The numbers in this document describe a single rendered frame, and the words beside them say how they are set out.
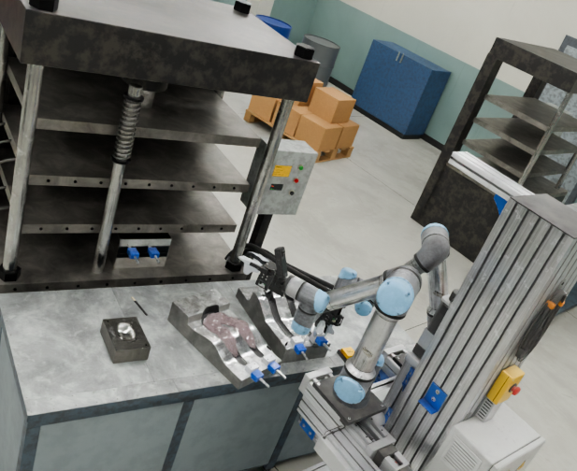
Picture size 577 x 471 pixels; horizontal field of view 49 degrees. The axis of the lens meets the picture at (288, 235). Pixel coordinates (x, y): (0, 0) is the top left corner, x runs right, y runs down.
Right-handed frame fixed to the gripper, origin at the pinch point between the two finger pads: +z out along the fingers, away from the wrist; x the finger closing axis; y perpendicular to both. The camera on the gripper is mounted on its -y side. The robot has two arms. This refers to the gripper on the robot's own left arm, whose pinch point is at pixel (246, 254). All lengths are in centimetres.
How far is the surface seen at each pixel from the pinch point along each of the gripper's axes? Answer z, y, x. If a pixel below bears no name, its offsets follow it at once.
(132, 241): 74, 45, 46
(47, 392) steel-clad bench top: 40, 71, -38
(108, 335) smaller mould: 42, 61, -5
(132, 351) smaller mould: 29, 61, -5
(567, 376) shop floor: -184, 102, 328
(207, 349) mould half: 8, 59, 22
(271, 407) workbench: -23, 87, 51
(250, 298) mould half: 12, 49, 65
